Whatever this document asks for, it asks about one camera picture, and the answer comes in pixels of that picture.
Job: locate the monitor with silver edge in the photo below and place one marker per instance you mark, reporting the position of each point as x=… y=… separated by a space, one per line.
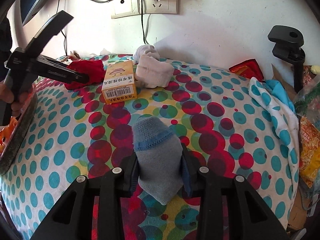
x=40 y=2

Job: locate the black desk clamp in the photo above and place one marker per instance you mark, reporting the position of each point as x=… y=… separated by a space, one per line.
x=287 y=40

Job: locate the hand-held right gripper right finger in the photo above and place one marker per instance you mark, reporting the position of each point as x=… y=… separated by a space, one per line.
x=187 y=178

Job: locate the clear plastic bags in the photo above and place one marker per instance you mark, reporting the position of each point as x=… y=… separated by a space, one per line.
x=308 y=95

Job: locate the orange barcode box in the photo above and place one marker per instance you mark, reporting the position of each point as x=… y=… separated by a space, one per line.
x=117 y=80

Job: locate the person's left hand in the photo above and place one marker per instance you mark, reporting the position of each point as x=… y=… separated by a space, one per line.
x=22 y=100

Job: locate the crumpled white tissue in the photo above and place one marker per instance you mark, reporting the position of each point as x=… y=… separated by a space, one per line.
x=107 y=51

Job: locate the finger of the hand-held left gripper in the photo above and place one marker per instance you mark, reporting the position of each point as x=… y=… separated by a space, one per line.
x=62 y=73
x=51 y=27

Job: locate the orange yellow plastic bag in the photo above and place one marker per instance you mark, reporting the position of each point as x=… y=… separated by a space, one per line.
x=311 y=150

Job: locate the polka dot blanket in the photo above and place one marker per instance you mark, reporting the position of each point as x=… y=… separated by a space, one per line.
x=225 y=135

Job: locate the brown cardboard piece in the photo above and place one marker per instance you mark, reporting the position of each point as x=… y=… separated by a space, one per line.
x=281 y=80

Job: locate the plain red sock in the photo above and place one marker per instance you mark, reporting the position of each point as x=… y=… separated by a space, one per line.
x=96 y=67

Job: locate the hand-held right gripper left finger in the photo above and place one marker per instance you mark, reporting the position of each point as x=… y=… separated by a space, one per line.
x=130 y=181

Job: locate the beige wall socket plate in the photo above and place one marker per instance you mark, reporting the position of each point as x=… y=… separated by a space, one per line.
x=123 y=8

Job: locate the yellow knitted item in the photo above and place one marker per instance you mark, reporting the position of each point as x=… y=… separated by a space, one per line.
x=315 y=69

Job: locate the red foil packet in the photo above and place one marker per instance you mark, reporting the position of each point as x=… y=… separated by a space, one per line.
x=246 y=68

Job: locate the balled white sock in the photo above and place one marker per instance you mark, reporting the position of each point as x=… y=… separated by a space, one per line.
x=146 y=51

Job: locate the grey sock with blue band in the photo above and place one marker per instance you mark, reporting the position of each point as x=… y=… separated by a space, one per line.
x=157 y=160

